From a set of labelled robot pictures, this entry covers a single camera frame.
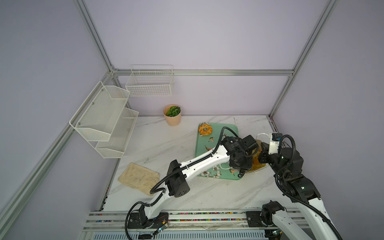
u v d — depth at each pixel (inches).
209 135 42.9
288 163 18.4
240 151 21.0
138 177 34.9
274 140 22.6
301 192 17.9
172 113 42.3
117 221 29.5
